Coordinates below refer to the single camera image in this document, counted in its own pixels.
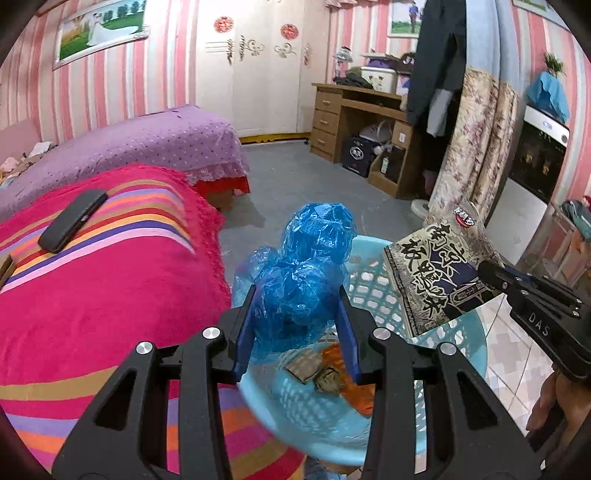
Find white cabinet with dark door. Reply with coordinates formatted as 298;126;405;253
501;104;571;273

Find black and white snack packet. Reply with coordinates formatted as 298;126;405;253
382;199;504;339

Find black paper bag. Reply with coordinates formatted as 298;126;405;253
341;135;377;178

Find wall poster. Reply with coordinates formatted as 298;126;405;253
387;0;428;38

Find desk lamp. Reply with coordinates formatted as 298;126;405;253
336;46;354;79

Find purple dotted bedspread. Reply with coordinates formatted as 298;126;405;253
0;105;250;222

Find white wardrobe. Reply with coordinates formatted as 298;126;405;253
196;0;331;137

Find white fan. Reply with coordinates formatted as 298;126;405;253
360;121;393;153

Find blue cloth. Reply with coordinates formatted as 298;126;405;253
526;71;570;124

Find framed wedding photo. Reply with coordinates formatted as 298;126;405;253
52;0;151;71

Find pink bed headboard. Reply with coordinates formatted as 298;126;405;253
0;117;42;148

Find wooden desk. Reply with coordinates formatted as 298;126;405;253
310;82;430;200

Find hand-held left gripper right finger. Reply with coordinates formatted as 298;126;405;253
335;286;541;480

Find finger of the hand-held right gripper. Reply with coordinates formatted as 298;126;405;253
478;261;527;300
504;267;583;319

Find blue and floral curtain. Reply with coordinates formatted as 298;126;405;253
429;0;532;222

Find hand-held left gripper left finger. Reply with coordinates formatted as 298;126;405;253
52;285;258;480

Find blue plastic bag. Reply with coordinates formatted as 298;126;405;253
232;202;358;367

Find light blue plastic basket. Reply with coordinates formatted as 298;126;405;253
238;235;489;467

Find black zip case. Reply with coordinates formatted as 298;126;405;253
38;189;109;254

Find dark hanging coat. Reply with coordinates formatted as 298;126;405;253
406;0;468;137

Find person's right hand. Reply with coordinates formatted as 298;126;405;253
529;369;591;432

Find orange plastic bag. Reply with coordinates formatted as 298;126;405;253
321;344;377;416

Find white storage box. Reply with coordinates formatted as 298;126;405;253
360;66;400;94

